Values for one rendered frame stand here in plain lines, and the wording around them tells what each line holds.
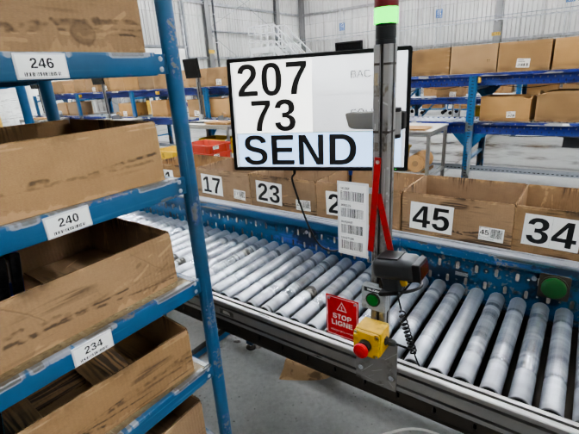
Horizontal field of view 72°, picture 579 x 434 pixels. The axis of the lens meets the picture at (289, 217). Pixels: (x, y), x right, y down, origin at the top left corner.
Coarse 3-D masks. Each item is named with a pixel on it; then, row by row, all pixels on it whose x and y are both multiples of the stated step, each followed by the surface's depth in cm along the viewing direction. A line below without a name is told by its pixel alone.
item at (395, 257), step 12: (384, 252) 97; (396, 252) 95; (372, 264) 95; (384, 264) 93; (396, 264) 91; (408, 264) 90; (420, 264) 90; (384, 276) 94; (396, 276) 92; (408, 276) 90; (420, 276) 89; (384, 288) 97; (396, 288) 95
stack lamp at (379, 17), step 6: (378, 0) 82; (384, 0) 81; (390, 0) 81; (396, 0) 81; (378, 6) 82; (384, 6) 81; (390, 6) 81; (396, 6) 82; (378, 12) 82; (384, 12) 82; (390, 12) 82; (396, 12) 82; (378, 18) 83; (384, 18) 82; (390, 18) 82; (396, 18) 83
